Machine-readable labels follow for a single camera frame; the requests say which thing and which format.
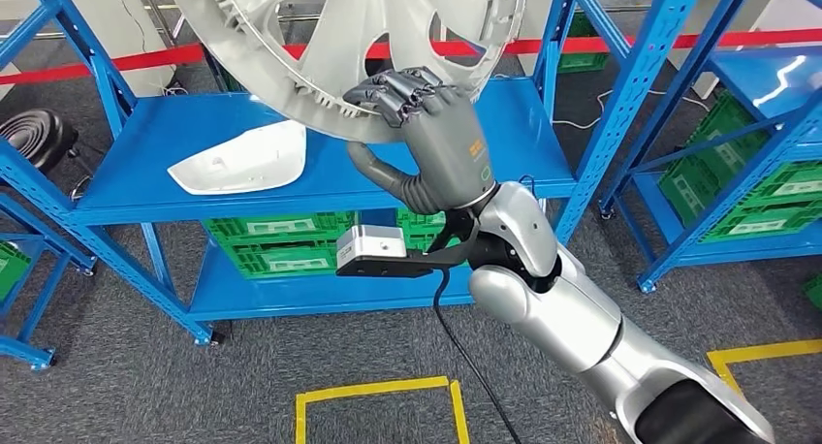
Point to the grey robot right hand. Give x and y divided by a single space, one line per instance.
449 152

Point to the silver plastic wheel hubcap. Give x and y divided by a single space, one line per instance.
347 30

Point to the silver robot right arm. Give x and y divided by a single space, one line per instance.
565 312

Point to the white plastic cover part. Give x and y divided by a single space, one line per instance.
244 158

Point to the blue steel shelf rack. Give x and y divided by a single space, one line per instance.
732 75
32 187
128 171

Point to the red barrier belt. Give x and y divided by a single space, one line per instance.
58 72
738 40

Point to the white board panel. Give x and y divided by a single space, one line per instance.
115 30

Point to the black round swivel stool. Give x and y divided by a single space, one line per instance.
35 139

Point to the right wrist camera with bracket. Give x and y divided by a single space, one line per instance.
372 245

